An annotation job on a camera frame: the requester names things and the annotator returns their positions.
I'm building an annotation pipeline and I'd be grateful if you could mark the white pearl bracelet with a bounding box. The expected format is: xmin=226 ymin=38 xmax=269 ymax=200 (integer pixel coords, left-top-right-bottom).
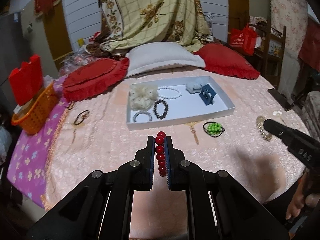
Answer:
xmin=157 ymin=86 xmax=183 ymax=100

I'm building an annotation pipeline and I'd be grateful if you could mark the grey coil hair tie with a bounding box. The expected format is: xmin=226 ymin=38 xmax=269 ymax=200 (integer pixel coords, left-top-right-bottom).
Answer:
xmin=132 ymin=110 xmax=153 ymax=123

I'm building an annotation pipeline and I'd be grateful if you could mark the floral yellow checked blanket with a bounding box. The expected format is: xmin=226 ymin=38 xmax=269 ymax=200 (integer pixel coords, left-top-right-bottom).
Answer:
xmin=86 ymin=0 xmax=214 ymax=57

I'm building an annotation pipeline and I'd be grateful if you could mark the blue claw hair clip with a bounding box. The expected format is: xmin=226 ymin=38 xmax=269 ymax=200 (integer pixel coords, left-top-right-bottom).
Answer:
xmin=200 ymin=84 xmax=216 ymax=106

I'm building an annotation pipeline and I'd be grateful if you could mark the orange plastic basket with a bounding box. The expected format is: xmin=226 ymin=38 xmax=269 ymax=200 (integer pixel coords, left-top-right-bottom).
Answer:
xmin=11 ymin=82 xmax=59 ymax=135

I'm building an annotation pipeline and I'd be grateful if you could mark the green bead hair tie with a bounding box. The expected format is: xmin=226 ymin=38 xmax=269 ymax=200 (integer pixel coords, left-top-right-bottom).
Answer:
xmin=203 ymin=121 xmax=226 ymax=138

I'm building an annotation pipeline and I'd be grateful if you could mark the red bead bracelet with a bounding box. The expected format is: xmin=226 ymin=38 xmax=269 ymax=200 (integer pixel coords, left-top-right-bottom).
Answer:
xmin=154 ymin=130 xmax=167 ymax=177

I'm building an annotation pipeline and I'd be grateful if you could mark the white shell hair pin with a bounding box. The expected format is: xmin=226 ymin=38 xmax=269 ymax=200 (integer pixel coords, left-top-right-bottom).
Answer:
xmin=272 ymin=110 xmax=287 ymax=126

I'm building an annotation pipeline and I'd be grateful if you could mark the gold rhinestone bracelet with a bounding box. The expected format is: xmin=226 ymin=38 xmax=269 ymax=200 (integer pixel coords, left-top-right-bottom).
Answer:
xmin=255 ymin=115 xmax=273 ymax=142

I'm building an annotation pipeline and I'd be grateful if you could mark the red cushion right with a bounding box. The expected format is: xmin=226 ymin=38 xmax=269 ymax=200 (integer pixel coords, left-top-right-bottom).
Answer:
xmin=193 ymin=43 xmax=260 ymax=80

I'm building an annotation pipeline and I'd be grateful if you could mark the dark wooden shelf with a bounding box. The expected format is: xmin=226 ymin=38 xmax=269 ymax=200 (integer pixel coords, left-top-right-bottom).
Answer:
xmin=249 ymin=18 xmax=287 ymax=89

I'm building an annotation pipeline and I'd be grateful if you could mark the person right hand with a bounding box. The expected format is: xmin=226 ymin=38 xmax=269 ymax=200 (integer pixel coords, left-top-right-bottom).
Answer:
xmin=286 ymin=172 xmax=319 ymax=220

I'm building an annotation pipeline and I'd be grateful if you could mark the red shopping bag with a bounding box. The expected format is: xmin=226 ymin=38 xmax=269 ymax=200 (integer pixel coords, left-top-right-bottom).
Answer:
xmin=229 ymin=24 xmax=258 ymax=56

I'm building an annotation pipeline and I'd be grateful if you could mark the clear plastic bag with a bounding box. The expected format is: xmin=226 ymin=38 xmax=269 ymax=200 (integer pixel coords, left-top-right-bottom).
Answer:
xmin=58 ymin=45 xmax=95 ymax=77

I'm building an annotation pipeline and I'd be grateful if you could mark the white pillow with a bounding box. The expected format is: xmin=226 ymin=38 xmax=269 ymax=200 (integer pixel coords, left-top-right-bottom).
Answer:
xmin=126 ymin=42 xmax=206 ymax=77

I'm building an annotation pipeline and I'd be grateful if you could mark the dark bead bracelet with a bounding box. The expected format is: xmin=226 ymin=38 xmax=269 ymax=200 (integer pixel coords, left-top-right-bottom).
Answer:
xmin=152 ymin=99 xmax=169 ymax=120

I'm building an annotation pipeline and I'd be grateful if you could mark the purple floral sheet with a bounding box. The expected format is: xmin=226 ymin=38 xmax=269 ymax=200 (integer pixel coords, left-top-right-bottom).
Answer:
xmin=7 ymin=76 xmax=67 ymax=208

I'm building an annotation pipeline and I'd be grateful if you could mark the grey refrigerator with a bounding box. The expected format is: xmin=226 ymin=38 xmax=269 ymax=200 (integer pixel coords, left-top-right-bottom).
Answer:
xmin=0 ymin=11 xmax=31 ymax=113

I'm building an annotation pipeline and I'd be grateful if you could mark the cream fabric scrunchie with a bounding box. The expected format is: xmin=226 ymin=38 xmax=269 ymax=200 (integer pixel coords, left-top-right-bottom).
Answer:
xmin=129 ymin=84 xmax=158 ymax=111

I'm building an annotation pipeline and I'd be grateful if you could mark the white shallow tray box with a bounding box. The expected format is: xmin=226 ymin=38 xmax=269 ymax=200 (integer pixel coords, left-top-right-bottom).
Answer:
xmin=126 ymin=76 xmax=235 ymax=130

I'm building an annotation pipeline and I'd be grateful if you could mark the red plastic box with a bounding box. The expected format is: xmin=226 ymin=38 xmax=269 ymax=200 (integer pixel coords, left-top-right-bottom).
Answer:
xmin=9 ymin=54 xmax=43 ymax=106

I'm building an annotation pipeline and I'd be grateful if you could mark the pink quilted bedspread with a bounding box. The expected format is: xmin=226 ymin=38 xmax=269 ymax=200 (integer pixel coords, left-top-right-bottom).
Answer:
xmin=41 ymin=65 xmax=312 ymax=240

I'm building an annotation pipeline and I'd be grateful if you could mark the red ruffled cushion left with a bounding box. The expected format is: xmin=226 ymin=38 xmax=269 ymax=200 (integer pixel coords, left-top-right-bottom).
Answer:
xmin=62 ymin=57 xmax=129 ymax=102

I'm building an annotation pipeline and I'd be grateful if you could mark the brown black hair tie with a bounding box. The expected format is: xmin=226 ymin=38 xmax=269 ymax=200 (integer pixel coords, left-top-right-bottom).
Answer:
xmin=73 ymin=109 xmax=90 ymax=126

